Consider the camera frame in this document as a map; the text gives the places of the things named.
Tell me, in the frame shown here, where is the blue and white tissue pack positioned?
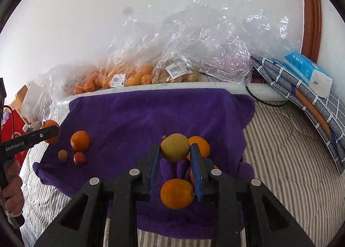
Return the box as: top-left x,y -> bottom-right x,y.
282,52 -> 333,99

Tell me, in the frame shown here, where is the person's left hand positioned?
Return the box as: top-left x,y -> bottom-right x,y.
1,159 -> 25,214

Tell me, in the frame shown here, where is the red paper bag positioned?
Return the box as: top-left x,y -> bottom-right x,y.
1,109 -> 31,167

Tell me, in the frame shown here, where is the purple towel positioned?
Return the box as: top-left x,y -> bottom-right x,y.
32,88 -> 256,239

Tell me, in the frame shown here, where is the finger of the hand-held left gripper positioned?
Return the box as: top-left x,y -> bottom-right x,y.
33,125 -> 60,145

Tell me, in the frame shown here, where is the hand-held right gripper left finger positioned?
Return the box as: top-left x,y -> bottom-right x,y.
34,143 -> 162,247

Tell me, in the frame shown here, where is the white plastic bag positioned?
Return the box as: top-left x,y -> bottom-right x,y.
21,82 -> 52,124

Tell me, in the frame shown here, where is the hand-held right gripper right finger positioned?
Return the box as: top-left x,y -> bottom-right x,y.
190,143 -> 316,247

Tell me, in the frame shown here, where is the thin black cable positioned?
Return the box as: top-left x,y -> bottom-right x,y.
3,105 -> 15,140

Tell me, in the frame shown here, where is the orange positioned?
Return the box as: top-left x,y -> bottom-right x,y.
189,165 -> 219,187
70,130 -> 90,152
42,119 -> 60,144
160,178 -> 195,210
188,136 -> 211,160

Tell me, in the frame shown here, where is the clear bag of small yellow fruits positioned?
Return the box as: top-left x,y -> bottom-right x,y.
151,42 -> 252,85

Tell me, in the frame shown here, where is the yellow-green round fruit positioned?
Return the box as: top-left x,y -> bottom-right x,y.
160,133 -> 191,163

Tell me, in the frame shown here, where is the clear bag of tangerines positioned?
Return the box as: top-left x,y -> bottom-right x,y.
39,63 -> 108,119

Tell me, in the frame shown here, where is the brown wooden door frame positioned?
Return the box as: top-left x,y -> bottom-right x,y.
296,0 -> 323,62

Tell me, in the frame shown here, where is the large crumpled clear plastic bag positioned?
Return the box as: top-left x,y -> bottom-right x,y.
116,0 -> 292,84

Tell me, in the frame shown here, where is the clear bag of oranges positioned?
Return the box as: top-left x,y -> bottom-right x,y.
100,48 -> 165,89

